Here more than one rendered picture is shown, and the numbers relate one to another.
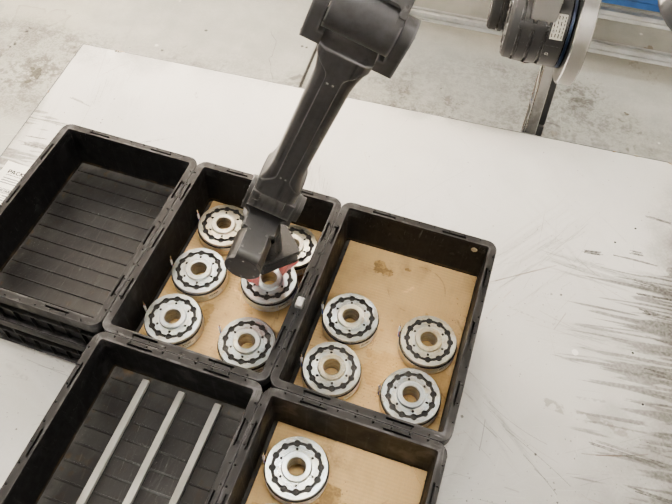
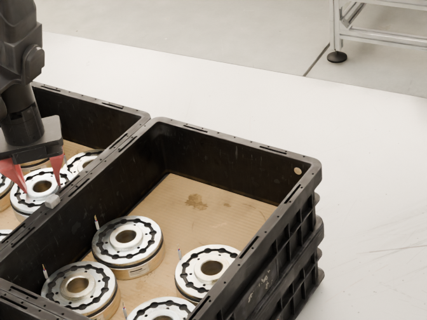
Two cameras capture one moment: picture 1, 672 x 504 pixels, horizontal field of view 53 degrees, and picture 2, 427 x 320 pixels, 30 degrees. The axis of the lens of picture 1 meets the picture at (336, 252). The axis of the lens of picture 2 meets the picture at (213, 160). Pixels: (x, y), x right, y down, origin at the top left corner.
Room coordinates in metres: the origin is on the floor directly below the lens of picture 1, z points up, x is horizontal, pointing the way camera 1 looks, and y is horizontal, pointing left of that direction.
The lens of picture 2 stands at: (-0.15, -0.48, 1.61)
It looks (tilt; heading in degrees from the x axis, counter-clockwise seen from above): 36 degrees down; 22
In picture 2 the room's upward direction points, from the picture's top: 8 degrees counter-clockwise
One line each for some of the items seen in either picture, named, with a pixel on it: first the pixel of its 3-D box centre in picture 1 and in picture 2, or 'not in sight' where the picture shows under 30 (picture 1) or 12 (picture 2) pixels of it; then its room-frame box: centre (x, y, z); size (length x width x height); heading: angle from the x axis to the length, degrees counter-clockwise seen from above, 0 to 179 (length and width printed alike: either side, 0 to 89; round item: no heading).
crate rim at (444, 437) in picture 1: (390, 311); (159, 221); (0.58, -0.10, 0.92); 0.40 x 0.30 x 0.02; 164
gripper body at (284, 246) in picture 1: (264, 241); (21, 123); (0.65, 0.12, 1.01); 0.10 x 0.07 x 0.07; 119
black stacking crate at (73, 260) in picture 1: (89, 234); not in sight; (0.75, 0.48, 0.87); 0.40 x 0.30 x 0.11; 164
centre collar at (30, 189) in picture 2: (268, 278); (42, 187); (0.65, 0.12, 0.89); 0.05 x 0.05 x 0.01
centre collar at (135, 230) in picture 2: (350, 316); (126, 237); (0.60, -0.03, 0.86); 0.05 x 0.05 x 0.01
